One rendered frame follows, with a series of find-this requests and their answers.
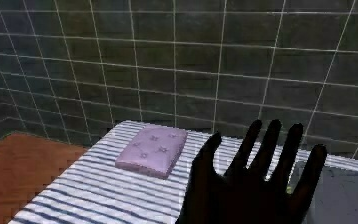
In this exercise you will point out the grey pillow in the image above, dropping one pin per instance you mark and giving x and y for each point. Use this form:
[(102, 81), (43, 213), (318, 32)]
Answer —
[(343, 196)]

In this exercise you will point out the black hand-shaped figure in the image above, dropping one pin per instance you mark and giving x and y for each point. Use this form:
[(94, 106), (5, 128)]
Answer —
[(240, 196)]

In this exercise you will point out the purple pillow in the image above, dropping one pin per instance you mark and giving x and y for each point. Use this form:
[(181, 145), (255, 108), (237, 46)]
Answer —
[(152, 151)]

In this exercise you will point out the blue white striped bed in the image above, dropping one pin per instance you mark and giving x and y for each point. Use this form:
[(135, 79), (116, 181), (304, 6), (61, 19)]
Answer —
[(97, 190)]

